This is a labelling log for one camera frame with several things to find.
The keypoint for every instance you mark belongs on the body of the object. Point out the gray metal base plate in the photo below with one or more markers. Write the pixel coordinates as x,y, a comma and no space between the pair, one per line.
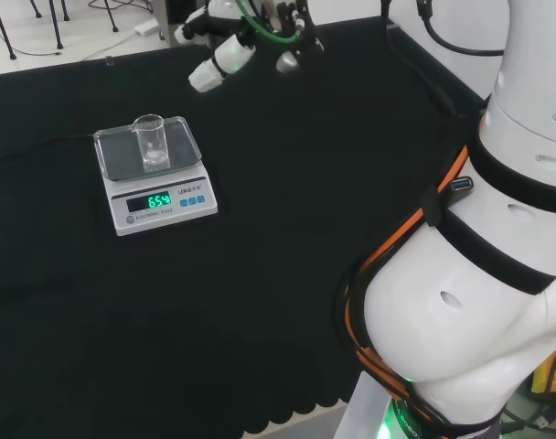
360,411

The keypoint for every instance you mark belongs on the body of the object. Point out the white power strip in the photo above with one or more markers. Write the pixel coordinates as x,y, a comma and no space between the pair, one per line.
145,27

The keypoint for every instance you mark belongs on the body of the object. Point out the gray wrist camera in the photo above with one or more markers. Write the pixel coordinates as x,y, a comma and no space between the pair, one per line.
288,61

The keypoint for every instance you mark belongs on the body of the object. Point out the black bench cloth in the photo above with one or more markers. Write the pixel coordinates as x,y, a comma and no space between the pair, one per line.
259,228

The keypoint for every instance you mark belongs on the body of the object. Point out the small clear glass beaker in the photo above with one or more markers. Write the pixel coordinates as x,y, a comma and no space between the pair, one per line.
152,142

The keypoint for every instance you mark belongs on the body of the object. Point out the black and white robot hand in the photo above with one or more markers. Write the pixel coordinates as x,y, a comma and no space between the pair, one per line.
227,57

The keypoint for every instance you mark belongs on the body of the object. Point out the gray tape strip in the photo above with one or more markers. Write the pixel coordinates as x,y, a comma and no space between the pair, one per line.
109,61

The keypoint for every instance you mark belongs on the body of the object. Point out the dark tripod stand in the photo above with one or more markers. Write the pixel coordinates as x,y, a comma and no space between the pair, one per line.
54,23

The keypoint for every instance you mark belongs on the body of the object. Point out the yellow stop button box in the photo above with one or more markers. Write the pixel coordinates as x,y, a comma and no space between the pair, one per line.
552,370

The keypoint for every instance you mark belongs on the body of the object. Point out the white electronic balance steel pan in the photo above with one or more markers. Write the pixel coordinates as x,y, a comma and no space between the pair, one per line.
163,201

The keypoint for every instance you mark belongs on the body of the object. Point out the blue usb plug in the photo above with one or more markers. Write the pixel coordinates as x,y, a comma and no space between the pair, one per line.
462,183

